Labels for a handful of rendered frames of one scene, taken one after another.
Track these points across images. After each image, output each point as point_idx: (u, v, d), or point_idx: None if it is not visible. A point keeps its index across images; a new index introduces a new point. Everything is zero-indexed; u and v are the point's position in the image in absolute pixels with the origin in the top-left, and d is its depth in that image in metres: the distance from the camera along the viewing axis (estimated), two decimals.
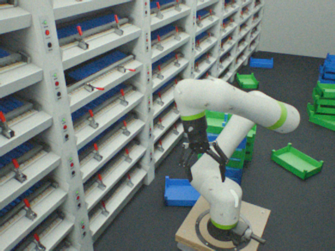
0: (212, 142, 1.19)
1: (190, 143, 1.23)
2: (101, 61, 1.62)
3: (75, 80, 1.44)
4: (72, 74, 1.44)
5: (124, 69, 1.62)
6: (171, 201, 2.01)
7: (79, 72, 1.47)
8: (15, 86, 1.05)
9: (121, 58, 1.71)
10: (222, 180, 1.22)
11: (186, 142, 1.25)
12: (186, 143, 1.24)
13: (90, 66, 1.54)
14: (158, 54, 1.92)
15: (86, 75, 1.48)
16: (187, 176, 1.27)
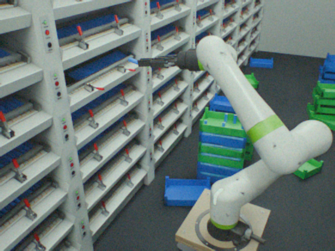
0: (168, 63, 1.30)
1: None
2: (101, 61, 1.62)
3: (75, 80, 1.44)
4: (72, 74, 1.44)
5: (124, 69, 1.62)
6: (171, 201, 2.01)
7: (79, 72, 1.47)
8: (15, 86, 1.05)
9: (121, 58, 1.71)
10: (139, 60, 1.40)
11: None
12: None
13: (90, 66, 1.54)
14: (158, 54, 1.92)
15: (86, 75, 1.48)
16: (146, 57, 1.41)
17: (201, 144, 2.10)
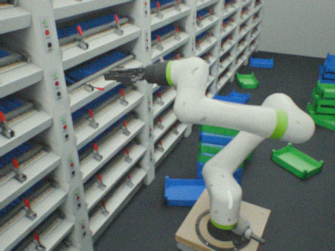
0: (136, 77, 1.18)
1: None
2: (101, 61, 1.62)
3: (75, 80, 1.44)
4: (72, 74, 1.44)
5: (124, 69, 1.62)
6: (171, 201, 2.01)
7: (79, 72, 1.47)
8: (15, 86, 1.05)
9: (121, 58, 1.71)
10: (105, 73, 1.28)
11: None
12: None
13: (90, 66, 1.54)
14: (158, 54, 1.92)
15: (86, 75, 1.48)
16: (115, 69, 1.30)
17: (201, 144, 2.10)
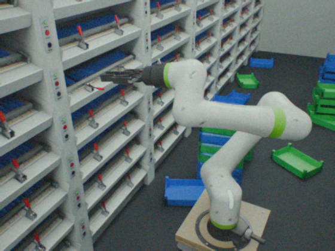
0: (133, 79, 1.17)
1: None
2: (101, 61, 1.62)
3: (75, 80, 1.44)
4: (72, 74, 1.44)
5: (124, 69, 1.62)
6: (171, 201, 2.01)
7: (79, 72, 1.47)
8: (15, 86, 1.05)
9: (121, 58, 1.71)
10: (102, 74, 1.26)
11: None
12: None
13: (90, 66, 1.54)
14: (158, 54, 1.92)
15: (86, 75, 1.48)
16: (111, 70, 1.29)
17: (201, 144, 2.10)
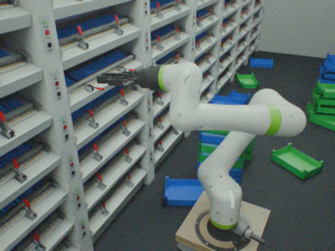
0: (128, 82, 1.15)
1: None
2: (101, 61, 1.62)
3: (75, 80, 1.44)
4: (72, 74, 1.44)
5: (124, 69, 1.62)
6: (171, 201, 2.01)
7: (79, 72, 1.47)
8: (15, 86, 1.05)
9: (121, 58, 1.71)
10: (98, 76, 1.25)
11: None
12: None
13: (90, 66, 1.54)
14: (158, 54, 1.92)
15: (86, 75, 1.48)
16: (108, 72, 1.27)
17: (201, 144, 2.10)
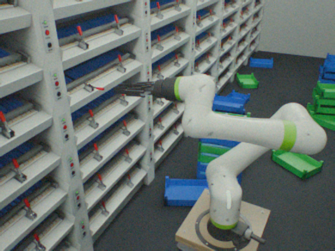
0: None
1: (149, 92, 1.24)
2: (99, 60, 1.62)
3: None
4: (69, 72, 1.44)
5: (122, 66, 1.62)
6: (171, 201, 2.01)
7: (76, 70, 1.47)
8: (15, 86, 1.05)
9: None
10: None
11: (144, 91, 1.23)
12: (146, 92, 1.23)
13: (87, 65, 1.54)
14: (158, 54, 1.92)
15: (83, 73, 1.48)
16: (120, 94, 1.33)
17: (201, 144, 2.10)
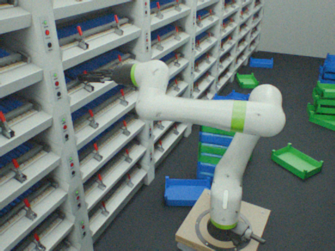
0: None
1: (109, 79, 1.30)
2: (99, 60, 1.62)
3: None
4: (69, 72, 1.44)
5: (122, 66, 1.62)
6: (171, 201, 2.01)
7: (76, 70, 1.47)
8: (15, 86, 1.05)
9: None
10: None
11: (103, 77, 1.28)
12: (105, 78, 1.29)
13: (87, 65, 1.54)
14: (158, 54, 1.92)
15: None
16: (84, 80, 1.39)
17: (201, 144, 2.10)
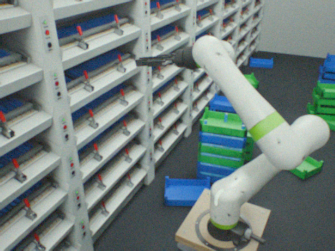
0: None
1: (170, 62, 1.31)
2: (99, 60, 1.62)
3: None
4: (69, 72, 1.44)
5: (122, 66, 1.62)
6: (171, 201, 2.01)
7: (76, 70, 1.47)
8: (15, 86, 1.05)
9: None
10: None
11: (166, 60, 1.29)
12: (167, 61, 1.30)
13: (87, 65, 1.54)
14: (158, 54, 1.92)
15: (83, 73, 1.48)
16: (142, 66, 1.40)
17: (201, 144, 2.10)
